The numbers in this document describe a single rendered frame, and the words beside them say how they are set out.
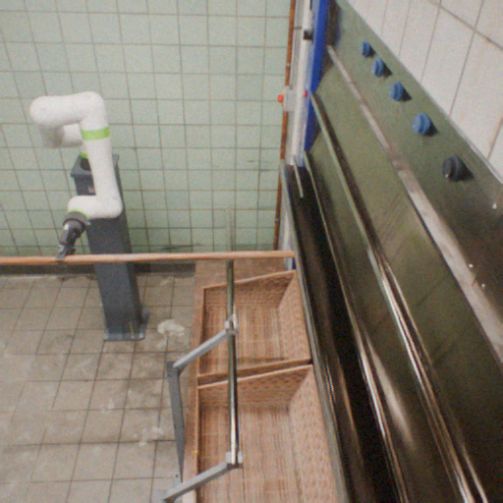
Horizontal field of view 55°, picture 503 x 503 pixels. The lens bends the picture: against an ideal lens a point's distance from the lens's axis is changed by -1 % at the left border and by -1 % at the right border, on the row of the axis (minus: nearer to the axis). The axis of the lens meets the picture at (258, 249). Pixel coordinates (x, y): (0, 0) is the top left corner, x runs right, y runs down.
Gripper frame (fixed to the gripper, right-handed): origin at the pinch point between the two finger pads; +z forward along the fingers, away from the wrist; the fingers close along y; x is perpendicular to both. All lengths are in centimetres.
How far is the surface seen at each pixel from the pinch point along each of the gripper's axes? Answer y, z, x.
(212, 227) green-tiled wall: 79, -126, -57
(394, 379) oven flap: -33, 85, -99
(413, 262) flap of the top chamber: -61, 76, -100
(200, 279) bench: 62, -54, -50
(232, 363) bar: 2, 52, -64
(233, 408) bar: 2, 68, -64
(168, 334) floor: 120, -65, -27
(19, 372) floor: 120, -39, 59
